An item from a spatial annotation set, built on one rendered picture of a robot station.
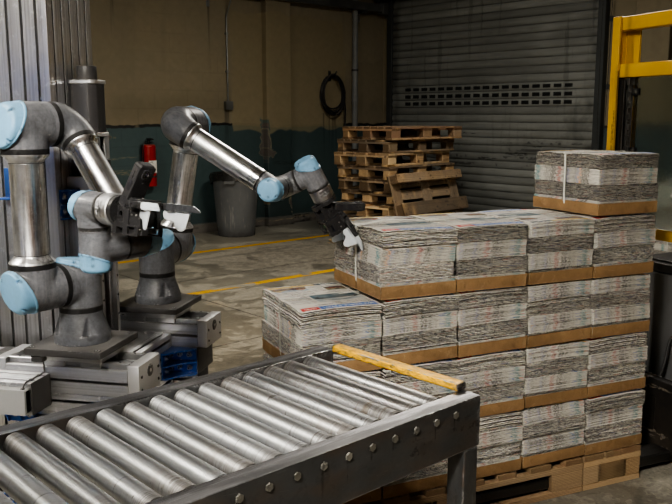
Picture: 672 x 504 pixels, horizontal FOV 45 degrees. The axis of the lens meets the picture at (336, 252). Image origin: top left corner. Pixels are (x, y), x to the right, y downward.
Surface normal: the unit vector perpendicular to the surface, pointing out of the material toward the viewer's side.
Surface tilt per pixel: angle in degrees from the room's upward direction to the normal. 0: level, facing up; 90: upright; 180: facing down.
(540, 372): 90
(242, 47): 90
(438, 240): 90
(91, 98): 90
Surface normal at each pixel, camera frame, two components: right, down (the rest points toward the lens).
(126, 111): 0.67, 0.12
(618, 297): 0.42, 0.14
